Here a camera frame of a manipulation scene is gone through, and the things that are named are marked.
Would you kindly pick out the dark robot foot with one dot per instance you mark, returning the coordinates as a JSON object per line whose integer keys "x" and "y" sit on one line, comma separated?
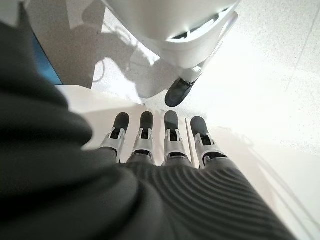
{"x": 177, "y": 93}

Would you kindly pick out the dark robot left hand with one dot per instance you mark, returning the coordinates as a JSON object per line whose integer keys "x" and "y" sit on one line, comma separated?
{"x": 62, "y": 180}

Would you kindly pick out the blue panel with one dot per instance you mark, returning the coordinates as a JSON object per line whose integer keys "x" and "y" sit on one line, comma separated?
{"x": 47, "y": 67}

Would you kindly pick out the white robot leg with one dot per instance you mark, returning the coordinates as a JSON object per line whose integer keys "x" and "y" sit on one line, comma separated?
{"x": 162, "y": 20}

